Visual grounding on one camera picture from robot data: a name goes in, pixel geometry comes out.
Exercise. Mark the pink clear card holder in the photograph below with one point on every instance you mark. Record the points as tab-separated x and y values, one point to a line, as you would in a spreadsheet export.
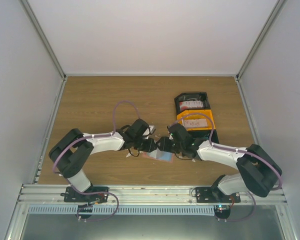
159	156

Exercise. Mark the grey slotted cable duct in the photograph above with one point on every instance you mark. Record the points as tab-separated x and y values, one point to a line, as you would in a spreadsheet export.
189	210

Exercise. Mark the black bin far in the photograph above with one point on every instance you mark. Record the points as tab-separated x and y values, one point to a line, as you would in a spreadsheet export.
192	96

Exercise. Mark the white paper scraps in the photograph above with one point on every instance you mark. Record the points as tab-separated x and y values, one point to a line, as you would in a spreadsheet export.
175	155

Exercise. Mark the white red card orange bin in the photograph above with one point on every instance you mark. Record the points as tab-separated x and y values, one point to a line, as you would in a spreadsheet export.
195	123

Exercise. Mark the black bin near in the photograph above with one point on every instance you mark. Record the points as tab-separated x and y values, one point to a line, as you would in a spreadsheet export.
205	134

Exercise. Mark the aluminium mounting rail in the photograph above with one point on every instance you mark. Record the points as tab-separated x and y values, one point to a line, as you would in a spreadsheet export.
127	194

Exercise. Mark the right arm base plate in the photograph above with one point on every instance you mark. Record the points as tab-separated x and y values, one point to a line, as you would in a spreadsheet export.
207	194

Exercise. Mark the white red cards far bin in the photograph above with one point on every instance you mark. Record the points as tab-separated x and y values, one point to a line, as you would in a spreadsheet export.
191	104

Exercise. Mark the black bin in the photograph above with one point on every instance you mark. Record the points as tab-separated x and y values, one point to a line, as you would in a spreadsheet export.
192	96
205	134

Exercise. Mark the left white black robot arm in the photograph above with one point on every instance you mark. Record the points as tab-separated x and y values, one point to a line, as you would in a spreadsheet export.
70	154

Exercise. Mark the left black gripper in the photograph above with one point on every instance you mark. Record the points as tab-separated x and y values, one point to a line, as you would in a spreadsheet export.
150	147

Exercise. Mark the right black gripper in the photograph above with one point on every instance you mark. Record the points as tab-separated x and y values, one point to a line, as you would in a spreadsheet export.
164	145

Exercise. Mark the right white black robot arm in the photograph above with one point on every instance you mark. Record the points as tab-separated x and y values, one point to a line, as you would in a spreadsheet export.
257	171

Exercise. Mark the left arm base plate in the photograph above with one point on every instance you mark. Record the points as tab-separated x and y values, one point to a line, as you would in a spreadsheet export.
71	196

